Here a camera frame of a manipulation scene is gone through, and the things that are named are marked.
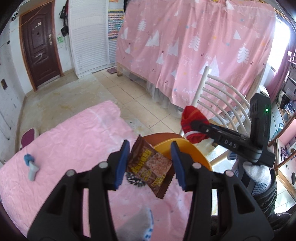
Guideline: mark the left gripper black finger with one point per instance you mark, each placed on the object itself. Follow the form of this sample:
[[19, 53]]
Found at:
[[208, 127]]

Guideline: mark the small brown floor mat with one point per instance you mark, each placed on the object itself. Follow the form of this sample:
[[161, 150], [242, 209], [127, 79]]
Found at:
[[112, 70]]

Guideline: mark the black hanging bags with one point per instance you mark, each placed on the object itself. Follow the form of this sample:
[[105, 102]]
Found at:
[[64, 17]]

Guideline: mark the red striped sock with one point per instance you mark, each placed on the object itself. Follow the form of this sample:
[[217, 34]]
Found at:
[[191, 115]]

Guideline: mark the grey knit gloved hand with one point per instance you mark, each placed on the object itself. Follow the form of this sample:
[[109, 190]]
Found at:
[[139, 227]]

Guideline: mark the black dotted sheet patch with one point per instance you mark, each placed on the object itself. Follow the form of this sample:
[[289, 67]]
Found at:
[[133, 180]]

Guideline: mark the white louvered wardrobe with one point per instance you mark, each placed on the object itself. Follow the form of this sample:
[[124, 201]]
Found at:
[[88, 28]]

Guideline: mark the colourful wall chart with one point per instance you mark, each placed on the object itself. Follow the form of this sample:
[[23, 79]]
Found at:
[[115, 20]]

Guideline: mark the pink bed sheet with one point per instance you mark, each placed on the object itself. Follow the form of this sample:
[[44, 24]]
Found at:
[[80, 143]]

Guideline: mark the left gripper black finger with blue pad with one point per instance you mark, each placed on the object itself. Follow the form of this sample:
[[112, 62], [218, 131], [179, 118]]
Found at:
[[239, 215], [61, 216]]

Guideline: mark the yellow round bin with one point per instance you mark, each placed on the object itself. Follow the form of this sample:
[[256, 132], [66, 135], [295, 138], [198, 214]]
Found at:
[[161, 142]]

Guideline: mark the dark brown door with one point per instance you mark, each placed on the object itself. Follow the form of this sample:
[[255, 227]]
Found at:
[[39, 45]]

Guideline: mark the blue knit sock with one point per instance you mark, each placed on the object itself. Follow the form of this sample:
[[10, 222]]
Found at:
[[28, 158]]

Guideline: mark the white metal chair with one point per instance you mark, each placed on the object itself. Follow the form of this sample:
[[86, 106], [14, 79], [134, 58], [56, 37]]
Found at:
[[224, 98]]

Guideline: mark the white gloved right hand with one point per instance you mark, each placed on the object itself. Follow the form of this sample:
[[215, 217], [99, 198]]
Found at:
[[260, 175]]

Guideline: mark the pink tree-print curtain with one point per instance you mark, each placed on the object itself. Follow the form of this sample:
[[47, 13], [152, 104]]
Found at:
[[170, 43]]

